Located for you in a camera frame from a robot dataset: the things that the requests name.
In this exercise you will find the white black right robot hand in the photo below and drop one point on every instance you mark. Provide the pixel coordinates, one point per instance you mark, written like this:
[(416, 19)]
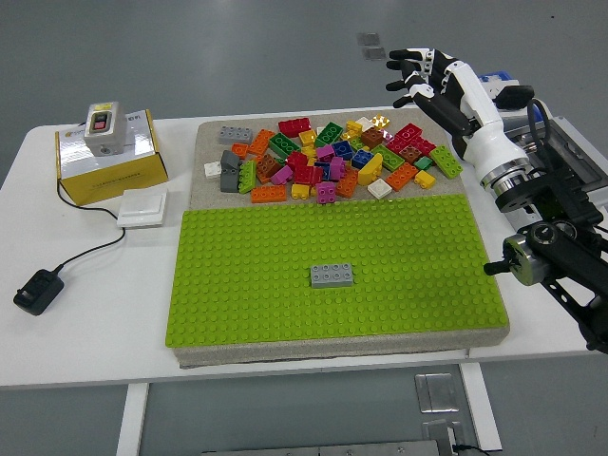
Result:
[(489, 142)]

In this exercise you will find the grey two-by-four toy brick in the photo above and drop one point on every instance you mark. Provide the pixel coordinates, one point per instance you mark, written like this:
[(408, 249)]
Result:
[(235, 135), (332, 278)]

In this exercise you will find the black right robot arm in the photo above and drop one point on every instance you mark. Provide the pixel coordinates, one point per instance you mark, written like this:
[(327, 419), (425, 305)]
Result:
[(570, 247)]

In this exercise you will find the lime two-by-four toy brick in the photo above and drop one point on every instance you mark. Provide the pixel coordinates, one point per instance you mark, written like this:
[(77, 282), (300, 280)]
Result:
[(388, 157), (446, 162), (247, 176)]

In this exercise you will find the crimson toy brick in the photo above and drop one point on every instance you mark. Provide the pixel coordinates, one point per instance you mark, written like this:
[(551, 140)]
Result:
[(423, 146)]

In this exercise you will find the small dark green brick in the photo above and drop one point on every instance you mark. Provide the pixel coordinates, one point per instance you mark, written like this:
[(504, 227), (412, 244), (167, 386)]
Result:
[(423, 163)]

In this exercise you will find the yellow two-by-two toy brick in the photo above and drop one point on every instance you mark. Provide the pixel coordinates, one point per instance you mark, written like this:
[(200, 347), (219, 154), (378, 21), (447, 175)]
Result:
[(300, 191), (424, 179), (309, 152), (354, 128), (308, 138)]

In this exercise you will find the brown two-by-two toy brick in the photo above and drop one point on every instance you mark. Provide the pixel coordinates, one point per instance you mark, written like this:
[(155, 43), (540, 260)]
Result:
[(410, 154), (372, 138)]

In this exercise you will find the orange two-by-four toy brick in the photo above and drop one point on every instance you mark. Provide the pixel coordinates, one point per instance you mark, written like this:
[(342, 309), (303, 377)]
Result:
[(268, 194), (347, 183), (402, 176), (262, 141)]

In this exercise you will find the small pink toy brick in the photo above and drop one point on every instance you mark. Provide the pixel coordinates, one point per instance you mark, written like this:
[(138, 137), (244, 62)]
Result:
[(388, 136)]

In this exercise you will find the yellow patterned toy brick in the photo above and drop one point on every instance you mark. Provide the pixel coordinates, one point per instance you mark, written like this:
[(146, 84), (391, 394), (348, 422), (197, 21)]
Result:
[(381, 121)]

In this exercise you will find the white two-by-two toy brick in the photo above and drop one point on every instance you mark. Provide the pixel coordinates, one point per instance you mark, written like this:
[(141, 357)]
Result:
[(212, 169), (380, 188), (365, 123)]

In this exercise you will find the yellow curved toy brick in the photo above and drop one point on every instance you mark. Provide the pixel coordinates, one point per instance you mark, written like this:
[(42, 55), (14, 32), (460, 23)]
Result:
[(369, 171)]

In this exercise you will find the blue two-by-two toy brick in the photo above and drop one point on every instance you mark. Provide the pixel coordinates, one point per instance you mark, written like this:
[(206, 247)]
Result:
[(322, 170), (342, 149), (361, 158)]

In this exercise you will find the small metal floor plate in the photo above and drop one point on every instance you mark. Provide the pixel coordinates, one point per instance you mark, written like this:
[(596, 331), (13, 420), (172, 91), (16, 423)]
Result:
[(368, 39), (374, 53)]

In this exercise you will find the magenta two-by-two toy brick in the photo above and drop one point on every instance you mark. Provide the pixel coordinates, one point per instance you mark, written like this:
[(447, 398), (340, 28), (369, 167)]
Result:
[(327, 193), (337, 168), (325, 153)]

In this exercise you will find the dark green toy brick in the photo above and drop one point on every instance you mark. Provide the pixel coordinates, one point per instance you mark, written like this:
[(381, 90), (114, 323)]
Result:
[(284, 145), (329, 134)]

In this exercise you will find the red two-by-two toy brick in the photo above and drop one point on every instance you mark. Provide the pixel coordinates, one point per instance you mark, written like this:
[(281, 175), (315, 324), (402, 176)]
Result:
[(297, 159)]

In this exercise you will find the magenta sloped toy brick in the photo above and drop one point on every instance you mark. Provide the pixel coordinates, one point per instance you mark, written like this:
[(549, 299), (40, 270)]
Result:
[(282, 176)]

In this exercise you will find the small orange toy brick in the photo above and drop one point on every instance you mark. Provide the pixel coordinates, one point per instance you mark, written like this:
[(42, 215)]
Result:
[(240, 151)]

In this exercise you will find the large metal floor plate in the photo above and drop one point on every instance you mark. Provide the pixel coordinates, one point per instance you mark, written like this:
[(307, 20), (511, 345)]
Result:
[(442, 436), (437, 392)]

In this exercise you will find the grey sloped toy brick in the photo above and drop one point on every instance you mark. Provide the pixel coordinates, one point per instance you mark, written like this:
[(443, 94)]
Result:
[(231, 158), (229, 179)]

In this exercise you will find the green studded baseplate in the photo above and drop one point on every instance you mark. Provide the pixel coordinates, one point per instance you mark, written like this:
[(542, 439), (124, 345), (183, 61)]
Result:
[(261, 304)]

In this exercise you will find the black plug adapter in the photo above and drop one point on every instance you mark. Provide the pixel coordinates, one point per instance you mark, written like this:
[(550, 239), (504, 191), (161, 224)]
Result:
[(515, 95)]

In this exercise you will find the blue plastic bin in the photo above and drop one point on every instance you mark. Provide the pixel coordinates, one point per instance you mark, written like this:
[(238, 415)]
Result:
[(499, 74)]

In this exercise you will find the white table leg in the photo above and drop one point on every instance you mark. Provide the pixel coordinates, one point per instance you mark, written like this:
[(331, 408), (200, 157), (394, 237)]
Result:
[(132, 420), (482, 408)]

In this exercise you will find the grey metal floor bar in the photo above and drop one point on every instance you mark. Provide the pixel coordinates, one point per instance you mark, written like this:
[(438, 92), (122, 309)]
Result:
[(323, 450)]

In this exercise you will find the yellow white cardboard box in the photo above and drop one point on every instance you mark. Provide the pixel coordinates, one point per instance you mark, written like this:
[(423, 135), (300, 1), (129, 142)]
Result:
[(114, 183)]

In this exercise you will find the black power adapter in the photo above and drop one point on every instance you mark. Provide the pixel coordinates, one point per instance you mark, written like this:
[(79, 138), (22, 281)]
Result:
[(38, 292)]

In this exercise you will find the white electrical enclosure box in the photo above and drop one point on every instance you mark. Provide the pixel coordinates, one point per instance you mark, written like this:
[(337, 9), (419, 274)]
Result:
[(584, 157)]

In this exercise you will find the white wall switch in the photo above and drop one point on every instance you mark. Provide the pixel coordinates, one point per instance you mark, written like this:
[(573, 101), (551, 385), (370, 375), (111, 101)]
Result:
[(142, 206)]

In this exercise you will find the grey push-button switch box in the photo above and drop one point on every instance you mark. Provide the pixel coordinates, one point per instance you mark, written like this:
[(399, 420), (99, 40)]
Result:
[(107, 138)]

